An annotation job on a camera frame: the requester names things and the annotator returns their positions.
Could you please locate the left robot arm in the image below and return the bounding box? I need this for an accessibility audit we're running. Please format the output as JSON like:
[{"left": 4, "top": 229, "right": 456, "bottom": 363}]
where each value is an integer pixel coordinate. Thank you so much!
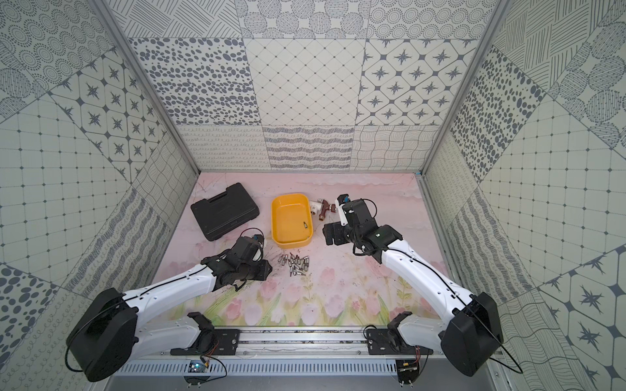
[{"left": 65, "top": 232, "right": 272, "bottom": 382}]

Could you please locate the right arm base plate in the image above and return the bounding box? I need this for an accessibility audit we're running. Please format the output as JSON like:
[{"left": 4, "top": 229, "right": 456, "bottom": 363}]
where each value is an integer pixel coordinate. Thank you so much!
[{"left": 363, "top": 325, "right": 434, "bottom": 355}]

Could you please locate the red and white valve fitting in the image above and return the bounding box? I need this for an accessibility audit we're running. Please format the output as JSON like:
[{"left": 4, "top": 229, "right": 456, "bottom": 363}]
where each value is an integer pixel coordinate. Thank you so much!
[{"left": 309, "top": 199, "right": 337, "bottom": 222}]

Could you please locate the white slotted cable duct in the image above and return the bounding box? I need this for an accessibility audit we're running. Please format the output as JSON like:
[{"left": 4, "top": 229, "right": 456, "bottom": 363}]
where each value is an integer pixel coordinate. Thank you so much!
[{"left": 116, "top": 358, "right": 396, "bottom": 376}]

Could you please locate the yellow plastic storage box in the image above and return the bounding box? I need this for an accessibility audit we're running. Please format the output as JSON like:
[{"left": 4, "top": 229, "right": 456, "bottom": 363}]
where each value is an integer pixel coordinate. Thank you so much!
[{"left": 272, "top": 193, "right": 314, "bottom": 249}]

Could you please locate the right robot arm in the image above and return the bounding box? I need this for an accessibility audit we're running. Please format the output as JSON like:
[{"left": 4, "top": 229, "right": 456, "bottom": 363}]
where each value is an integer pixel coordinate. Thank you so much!
[{"left": 323, "top": 194, "right": 503, "bottom": 376}]

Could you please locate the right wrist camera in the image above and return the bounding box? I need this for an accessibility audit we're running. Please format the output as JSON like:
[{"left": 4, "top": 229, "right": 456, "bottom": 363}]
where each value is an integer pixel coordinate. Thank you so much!
[{"left": 337, "top": 194, "right": 350, "bottom": 205}]

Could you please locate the black plastic tool case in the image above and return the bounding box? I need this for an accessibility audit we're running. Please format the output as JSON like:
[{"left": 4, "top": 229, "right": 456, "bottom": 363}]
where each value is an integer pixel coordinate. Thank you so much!
[{"left": 190, "top": 182, "right": 260, "bottom": 241}]

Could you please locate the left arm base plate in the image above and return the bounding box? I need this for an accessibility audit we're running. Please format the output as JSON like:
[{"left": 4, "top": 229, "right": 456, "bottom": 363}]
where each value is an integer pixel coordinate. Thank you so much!
[{"left": 170, "top": 329, "right": 241, "bottom": 356}]

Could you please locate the aluminium rail frame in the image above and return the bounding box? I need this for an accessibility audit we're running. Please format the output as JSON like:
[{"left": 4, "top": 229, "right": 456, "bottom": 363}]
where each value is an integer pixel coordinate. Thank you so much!
[{"left": 99, "top": 325, "right": 495, "bottom": 361}]

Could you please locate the pile of silver bits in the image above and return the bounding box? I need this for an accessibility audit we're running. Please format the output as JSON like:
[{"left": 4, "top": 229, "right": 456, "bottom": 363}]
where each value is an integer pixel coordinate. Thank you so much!
[{"left": 278, "top": 253, "right": 311, "bottom": 276}]

